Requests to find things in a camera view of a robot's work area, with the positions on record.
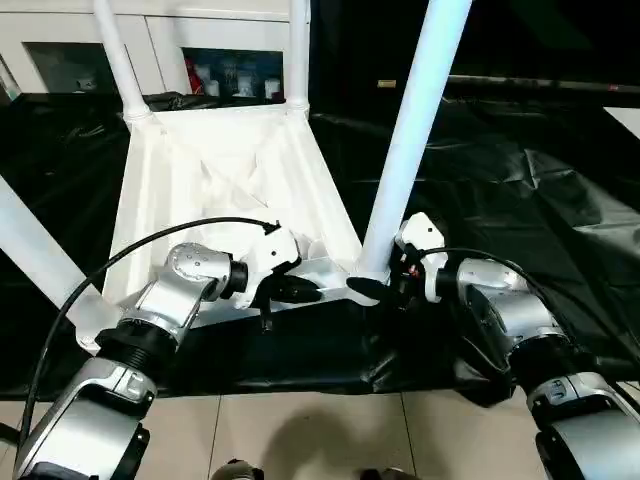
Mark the black work mat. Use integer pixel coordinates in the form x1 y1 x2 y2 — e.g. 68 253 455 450
0 92 640 406

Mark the white table frame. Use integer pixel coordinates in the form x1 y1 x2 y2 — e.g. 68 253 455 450
74 102 386 351

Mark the white flat board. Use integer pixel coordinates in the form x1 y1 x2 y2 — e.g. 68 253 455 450
604 106 640 139

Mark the white plastic table leg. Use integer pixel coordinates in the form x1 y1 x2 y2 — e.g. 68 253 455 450
92 0 151 126
0 174 124 331
283 0 312 114
358 0 474 282

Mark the dark robot lower body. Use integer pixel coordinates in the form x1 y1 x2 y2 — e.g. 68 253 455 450
212 459 266 480

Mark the white glass-door cabinet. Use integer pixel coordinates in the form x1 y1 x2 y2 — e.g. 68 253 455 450
0 0 311 99

